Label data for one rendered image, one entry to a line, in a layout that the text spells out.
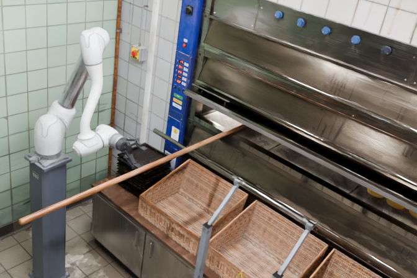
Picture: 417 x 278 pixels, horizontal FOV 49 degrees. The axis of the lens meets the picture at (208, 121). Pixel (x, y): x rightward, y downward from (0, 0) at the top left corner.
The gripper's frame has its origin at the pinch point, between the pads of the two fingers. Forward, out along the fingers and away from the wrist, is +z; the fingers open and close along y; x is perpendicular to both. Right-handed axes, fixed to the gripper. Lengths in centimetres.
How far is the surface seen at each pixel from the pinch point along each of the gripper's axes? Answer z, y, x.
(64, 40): -114, -33, -21
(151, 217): -6, 56, -19
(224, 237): 42, 49, -37
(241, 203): 35, 37, -60
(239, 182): 48, 1, -31
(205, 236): 47, 29, -8
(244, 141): 21, 0, -70
